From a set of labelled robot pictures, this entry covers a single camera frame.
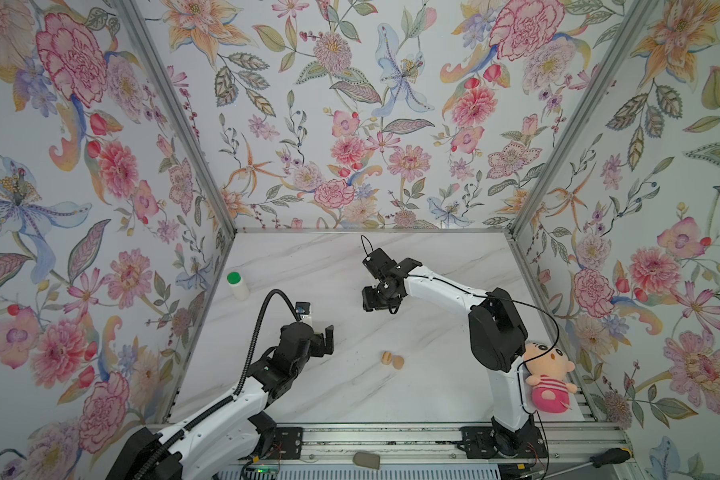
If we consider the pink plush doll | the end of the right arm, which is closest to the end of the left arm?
the end of the right arm

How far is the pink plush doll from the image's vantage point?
77 centimetres

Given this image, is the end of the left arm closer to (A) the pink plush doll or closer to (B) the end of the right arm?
(B) the end of the right arm
